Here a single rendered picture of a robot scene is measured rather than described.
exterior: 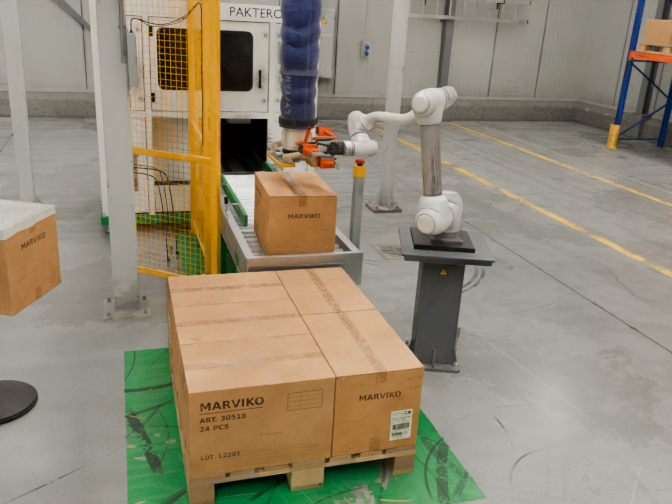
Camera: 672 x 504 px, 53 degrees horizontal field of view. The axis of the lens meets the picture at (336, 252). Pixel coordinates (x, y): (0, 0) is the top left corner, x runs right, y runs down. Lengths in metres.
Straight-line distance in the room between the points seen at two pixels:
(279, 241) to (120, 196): 1.08
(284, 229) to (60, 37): 8.92
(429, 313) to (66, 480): 2.05
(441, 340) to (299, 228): 1.05
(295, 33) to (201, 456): 2.30
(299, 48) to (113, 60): 1.10
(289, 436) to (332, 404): 0.22
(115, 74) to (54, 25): 8.15
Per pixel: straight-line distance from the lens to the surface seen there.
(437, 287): 3.84
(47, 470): 3.33
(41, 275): 3.41
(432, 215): 3.52
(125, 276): 4.56
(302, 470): 3.02
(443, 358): 4.04
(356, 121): 3.97
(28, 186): 6.61
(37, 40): 12.42
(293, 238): 3.93
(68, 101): 12.33
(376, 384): 2.89
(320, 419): 2.89
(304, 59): 3.92
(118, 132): 4.30
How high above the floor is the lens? 1.96
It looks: 20 degrees down
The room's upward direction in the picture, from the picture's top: 3 degrees clockwise
